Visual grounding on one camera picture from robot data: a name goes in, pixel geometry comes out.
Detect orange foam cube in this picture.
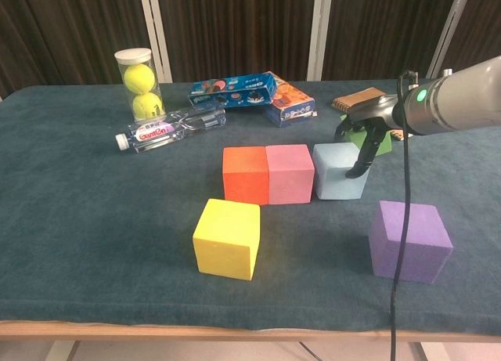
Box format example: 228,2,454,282
222,146,271,206

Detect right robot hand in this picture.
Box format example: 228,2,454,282
333,95,401,179

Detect dark blue table cloth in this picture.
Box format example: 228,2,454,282
0,78,501,334

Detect yellow foam cube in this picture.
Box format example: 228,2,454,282
192,198,261,282

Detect blue Oreo cookie box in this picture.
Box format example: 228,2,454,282
187,72,279,110

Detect clear tennis ball tube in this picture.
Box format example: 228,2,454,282
114,48,165,123

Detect light blue foam cube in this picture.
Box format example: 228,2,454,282
312,142,371,201

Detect white frame post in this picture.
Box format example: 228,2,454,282
306,0,333,81
139,0,173,83
426,0,473,78

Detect clear plastic water bottle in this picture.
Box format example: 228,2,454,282
114,108,228,153

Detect purple foam cube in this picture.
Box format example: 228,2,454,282
368,200,455,286

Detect yellow tennis ball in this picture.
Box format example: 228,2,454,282
124,64,155,95
132,92,164,120

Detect green foam cube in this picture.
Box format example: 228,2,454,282
338,114,393,157

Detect orange cracker box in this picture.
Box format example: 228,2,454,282
262,71,317,127

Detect white table leg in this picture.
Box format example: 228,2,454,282
45,339,81,361
414,341,451,361

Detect black right hand cable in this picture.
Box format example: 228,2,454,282
389,70,420,361

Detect pink foam cube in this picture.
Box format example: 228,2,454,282
265,143,316,205

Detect brown spiral notebook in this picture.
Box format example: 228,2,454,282
331,86,404,141

